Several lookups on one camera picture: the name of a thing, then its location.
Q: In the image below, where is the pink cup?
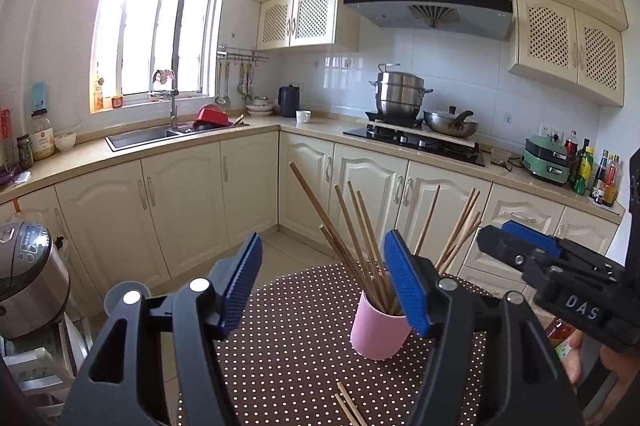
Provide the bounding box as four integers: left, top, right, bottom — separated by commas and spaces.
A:
350, 290, 413, 361

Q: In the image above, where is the stack of white bowls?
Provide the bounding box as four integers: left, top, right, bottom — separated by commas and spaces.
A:
245, 96, 275, 115

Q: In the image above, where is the grey trash bin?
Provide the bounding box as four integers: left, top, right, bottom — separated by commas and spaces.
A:
104, 282, 151, 314

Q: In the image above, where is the orange oil bottle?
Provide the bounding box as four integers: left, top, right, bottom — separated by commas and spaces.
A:
602, 156, 622, 207

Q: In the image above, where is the black silver rice cooker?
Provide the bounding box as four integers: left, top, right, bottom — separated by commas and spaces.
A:
0, 221, 71, 339

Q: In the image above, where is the bunch of wooden chopsticks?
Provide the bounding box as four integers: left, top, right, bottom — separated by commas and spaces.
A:
289, 162, 482, 317

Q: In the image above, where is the black electric kettle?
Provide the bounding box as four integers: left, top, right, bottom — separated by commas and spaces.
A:
278, 84, 302, 119

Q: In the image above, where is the person's right hand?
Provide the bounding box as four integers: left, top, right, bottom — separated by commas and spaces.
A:
562, 330, 638, 387

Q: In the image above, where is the steel steamer pot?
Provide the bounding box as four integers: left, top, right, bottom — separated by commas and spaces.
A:
369, 63, 434, 117

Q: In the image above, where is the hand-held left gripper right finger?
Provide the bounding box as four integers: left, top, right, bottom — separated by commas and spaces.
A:
382, 230, 585, 426

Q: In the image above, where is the small dark jar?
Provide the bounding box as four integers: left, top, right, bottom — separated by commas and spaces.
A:
16, 134, 34, 170

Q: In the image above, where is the dark sauce bottle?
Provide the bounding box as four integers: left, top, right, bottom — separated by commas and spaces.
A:
590, 151, 608, 201

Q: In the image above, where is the large yellow filled jar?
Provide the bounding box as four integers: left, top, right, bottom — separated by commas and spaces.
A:
30, 108, 55, 161

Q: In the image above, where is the black range hood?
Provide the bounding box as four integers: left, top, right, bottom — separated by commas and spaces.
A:
342, 0, 516, 40

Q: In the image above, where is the red utensil holder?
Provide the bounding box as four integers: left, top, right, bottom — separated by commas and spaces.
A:
0, 108, 12, 171

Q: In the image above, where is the white chair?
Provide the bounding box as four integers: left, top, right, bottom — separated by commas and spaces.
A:
0, 321, 93, 412

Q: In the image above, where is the green electric cooker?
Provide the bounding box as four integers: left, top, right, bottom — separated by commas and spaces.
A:
521, 135, 571, 185

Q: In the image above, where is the hanging metal spatula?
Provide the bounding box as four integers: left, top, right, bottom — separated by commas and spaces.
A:
237, 63, 256, 104

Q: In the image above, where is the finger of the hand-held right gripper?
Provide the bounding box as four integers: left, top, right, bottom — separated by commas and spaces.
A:
476, 226, 541, 279
500, 220, 568, 259

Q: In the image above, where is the lattice door wall cabinet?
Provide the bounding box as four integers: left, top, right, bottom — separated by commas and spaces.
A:
256, 0, 361, 52
508, 0, 627, 107

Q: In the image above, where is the steel wok with lid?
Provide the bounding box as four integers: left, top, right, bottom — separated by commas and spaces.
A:
423, 106, 479, 139

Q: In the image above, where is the metal utensil rail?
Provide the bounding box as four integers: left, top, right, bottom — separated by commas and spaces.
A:
216, 46, 269, 65

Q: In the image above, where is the red colander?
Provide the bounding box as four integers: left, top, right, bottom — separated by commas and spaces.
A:
193, 104, 231, 131

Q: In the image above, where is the green bottle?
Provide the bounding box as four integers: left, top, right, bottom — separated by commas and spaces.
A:
573, 147, 596, 195

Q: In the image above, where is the steel kitchen sink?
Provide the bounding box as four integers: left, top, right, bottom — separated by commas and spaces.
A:
105, 128, 201, 153

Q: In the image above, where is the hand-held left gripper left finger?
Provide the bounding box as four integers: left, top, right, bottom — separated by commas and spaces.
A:
59, 232, 264, 426

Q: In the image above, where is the hanging metal ladle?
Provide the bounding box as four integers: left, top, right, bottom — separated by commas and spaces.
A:
215, 63, 232, 109

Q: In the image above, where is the black gas stove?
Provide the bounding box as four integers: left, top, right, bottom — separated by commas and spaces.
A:
343, 126, 487, 167

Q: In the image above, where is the round polka-dot table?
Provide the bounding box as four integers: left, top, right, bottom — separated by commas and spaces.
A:
175, 262, 501, 426

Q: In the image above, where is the red label bottle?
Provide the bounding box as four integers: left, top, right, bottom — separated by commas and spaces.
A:
545, 315, 576, 359

